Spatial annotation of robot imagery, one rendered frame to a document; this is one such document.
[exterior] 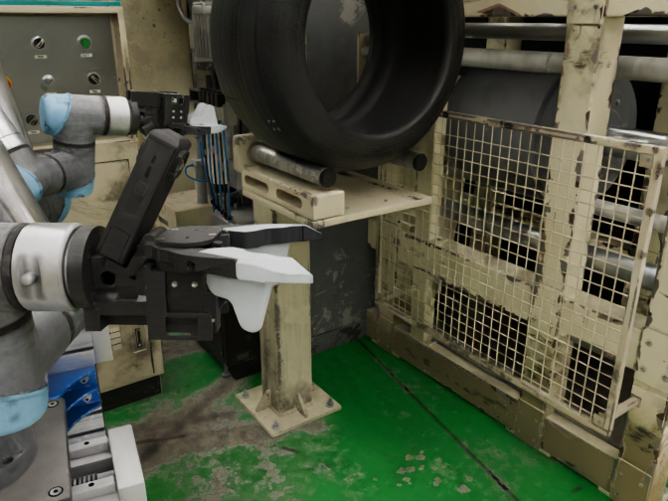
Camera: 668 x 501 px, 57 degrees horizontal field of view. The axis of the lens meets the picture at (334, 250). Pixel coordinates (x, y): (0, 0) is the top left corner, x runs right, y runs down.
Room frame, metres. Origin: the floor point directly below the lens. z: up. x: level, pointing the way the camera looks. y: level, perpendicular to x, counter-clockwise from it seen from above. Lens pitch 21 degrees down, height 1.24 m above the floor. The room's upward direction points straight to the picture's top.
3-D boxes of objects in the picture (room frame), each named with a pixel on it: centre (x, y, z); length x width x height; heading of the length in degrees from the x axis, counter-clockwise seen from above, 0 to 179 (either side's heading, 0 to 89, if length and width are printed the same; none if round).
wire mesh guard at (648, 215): (1.57, -0.40, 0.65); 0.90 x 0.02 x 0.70; 35
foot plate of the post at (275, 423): (1.77, 0.16, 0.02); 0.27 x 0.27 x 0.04; 35
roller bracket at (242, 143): (1.72, 0.10, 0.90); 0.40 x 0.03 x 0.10; 125
